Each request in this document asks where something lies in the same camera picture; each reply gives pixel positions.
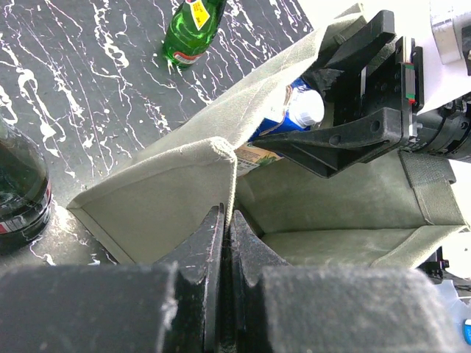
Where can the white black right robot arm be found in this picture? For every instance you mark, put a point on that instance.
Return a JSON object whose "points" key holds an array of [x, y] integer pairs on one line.
{"points": [[442, 28]]}

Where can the grey-green canvas bag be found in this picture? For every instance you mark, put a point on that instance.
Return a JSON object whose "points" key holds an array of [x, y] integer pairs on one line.
{"points": [[394, 211]]}

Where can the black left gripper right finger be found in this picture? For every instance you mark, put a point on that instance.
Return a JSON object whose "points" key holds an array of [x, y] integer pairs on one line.
{"points": [[285, 308]]}

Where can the green glass bottle gold cap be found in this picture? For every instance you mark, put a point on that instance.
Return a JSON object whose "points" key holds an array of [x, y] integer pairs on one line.
{"points": [[192, 30]]}

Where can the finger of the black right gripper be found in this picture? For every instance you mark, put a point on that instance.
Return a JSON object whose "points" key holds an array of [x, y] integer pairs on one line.
{"points": [[340, 66], [327, 152]]}

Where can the yellow-framed whiteboard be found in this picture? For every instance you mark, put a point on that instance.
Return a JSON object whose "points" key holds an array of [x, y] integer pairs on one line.
{"points": [[455, 289]]}

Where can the Fontana pineapple juice carton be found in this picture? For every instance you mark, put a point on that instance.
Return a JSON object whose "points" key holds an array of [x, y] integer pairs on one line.
{"points": [[302, 110]]}

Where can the dark cola bottle red label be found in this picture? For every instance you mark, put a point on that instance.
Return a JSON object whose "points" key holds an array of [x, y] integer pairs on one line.
{"points": [[26, 191]]}

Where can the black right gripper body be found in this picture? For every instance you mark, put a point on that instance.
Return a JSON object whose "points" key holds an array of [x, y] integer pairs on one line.
{"points": [[397, 83]]}

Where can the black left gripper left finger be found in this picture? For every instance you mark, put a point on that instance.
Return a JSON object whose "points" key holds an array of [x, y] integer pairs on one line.
{"points": [[169, 306]]}

